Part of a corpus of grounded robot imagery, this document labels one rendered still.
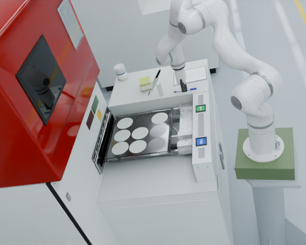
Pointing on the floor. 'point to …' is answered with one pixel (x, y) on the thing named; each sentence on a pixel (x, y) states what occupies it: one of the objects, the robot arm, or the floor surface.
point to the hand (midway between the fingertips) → (184, 88)
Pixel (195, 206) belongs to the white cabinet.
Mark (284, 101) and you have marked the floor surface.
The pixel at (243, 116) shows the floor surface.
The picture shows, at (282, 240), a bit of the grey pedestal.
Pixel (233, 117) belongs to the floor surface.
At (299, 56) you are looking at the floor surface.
